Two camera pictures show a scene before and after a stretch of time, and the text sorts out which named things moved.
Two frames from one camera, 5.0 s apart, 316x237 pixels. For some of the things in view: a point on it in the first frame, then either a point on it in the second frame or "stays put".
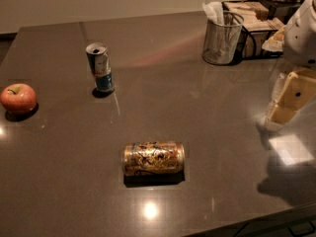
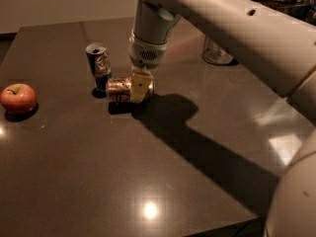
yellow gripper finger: x=291 y=93 → x=145 y=56
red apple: x=18 y=98 stays put
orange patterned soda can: x=153 y=158 → x=119 y=89
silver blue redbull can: x=101 y=65 stays put
